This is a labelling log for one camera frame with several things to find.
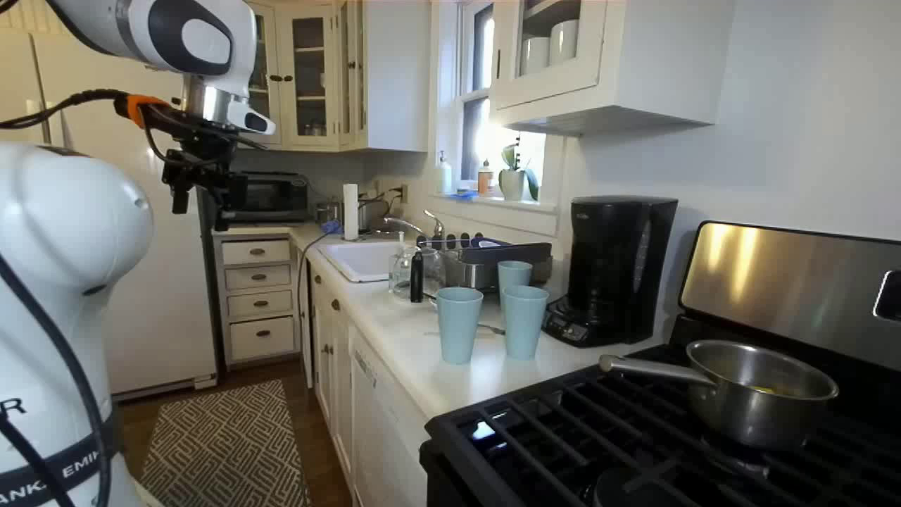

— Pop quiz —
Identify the white soap bottle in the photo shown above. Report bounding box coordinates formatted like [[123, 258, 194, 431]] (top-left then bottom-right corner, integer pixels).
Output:
[[432, 150, 456, 196]]

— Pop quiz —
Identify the white kitchen sink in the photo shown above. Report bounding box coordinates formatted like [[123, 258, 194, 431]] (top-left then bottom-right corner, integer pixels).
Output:
[[311, 235, 417, 286]]

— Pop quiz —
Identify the white wall cabinet with mugs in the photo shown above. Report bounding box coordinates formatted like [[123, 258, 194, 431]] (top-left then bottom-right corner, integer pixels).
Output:
[[486, 0, 741, 138]]

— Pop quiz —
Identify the kitchen window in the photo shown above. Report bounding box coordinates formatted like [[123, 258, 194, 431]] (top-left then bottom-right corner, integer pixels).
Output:
[[456, 0, 551, 206]]

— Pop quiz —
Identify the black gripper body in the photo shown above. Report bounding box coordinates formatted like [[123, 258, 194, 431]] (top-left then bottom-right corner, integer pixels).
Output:
[[161, 120, 246, 193]]

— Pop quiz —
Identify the patterned woven rug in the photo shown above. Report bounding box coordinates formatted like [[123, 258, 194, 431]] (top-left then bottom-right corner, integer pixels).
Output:
[[137, 376, 314, 507]]

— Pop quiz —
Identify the black drip coffee maker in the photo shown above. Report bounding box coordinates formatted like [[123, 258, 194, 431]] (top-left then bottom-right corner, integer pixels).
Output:
[[541, 193, 681, 348]]

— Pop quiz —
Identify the white base cabinet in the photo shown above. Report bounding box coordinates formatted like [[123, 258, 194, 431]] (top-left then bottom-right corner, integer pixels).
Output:
[[306, 257, 355, 488]]

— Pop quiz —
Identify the white glass-door wall cabinet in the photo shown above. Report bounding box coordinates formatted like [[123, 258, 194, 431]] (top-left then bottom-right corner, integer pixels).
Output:
[[244, 0, 432, 154]]

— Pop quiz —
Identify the black gas stove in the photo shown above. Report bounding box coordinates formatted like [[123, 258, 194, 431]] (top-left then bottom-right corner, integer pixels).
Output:
[[417, 219, 901, 507]]

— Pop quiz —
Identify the chrome faucet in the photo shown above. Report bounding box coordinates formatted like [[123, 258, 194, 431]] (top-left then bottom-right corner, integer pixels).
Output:
[[377, 206, 451, 242]]

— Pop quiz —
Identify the black toaster oven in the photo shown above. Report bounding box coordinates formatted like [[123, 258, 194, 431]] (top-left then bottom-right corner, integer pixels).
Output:
[[221, 168, 311, 224]]

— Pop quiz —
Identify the steel saucepan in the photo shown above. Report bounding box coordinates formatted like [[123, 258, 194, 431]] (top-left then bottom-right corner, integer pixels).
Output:
[[600, 338, 842, 450]]

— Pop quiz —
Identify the clear glass coffee carafe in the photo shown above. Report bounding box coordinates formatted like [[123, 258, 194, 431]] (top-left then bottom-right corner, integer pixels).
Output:
[[387, 234, 445, 304]]

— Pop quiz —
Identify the white mug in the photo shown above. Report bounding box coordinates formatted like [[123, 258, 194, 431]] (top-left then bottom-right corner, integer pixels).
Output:
[[549, 16, 579, 66], [521, 34, 551, 78]]

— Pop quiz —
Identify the white dishwasher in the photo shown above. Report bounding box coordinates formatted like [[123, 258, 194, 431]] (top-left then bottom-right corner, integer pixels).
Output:
[[345, 326, 432, 507]]

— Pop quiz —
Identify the teal plastic cup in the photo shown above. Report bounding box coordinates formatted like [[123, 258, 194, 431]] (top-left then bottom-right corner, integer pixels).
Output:
[[432, 285, 486, 365], [498, 285, 551, 362], [494, 258, 534, 293]]

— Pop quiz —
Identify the white drawer unit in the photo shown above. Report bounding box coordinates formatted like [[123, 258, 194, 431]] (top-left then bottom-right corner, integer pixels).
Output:
[[211, 234, 303, 372]]

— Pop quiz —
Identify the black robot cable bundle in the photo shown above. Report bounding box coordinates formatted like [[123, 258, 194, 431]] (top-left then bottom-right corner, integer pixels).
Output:
[[0, 86, 194, 135]]

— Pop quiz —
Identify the white paper towel roll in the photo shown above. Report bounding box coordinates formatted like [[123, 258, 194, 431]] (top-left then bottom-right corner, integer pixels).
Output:
[[339, 179, 362, 242]]

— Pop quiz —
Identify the white pot with plant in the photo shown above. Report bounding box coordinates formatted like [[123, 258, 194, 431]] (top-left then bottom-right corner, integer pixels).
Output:
[[494, 138, 542, 206]]

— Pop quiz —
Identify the black dish rack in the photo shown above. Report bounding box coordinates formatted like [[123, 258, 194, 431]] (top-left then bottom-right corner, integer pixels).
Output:
[[417, 231, 558, 293]]

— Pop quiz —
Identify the white refrigerator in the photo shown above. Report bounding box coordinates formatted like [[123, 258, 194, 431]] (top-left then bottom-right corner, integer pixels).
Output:
[[0, 0, 220, 403]]

